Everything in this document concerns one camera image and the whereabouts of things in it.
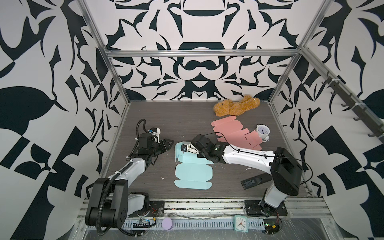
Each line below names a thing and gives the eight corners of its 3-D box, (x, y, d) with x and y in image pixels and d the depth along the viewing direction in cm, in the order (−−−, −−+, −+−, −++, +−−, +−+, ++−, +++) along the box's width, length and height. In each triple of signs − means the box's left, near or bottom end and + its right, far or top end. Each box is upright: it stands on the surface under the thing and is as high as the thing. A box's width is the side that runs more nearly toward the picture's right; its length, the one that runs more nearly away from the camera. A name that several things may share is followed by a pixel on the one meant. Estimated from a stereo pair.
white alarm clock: (260, 141, 99) (262, 139, 97) (256, 126, 107) (257, 124, 105) (272, 141, 99) (274, 139, 97) (266, 126, 107) (268, 124, 105)
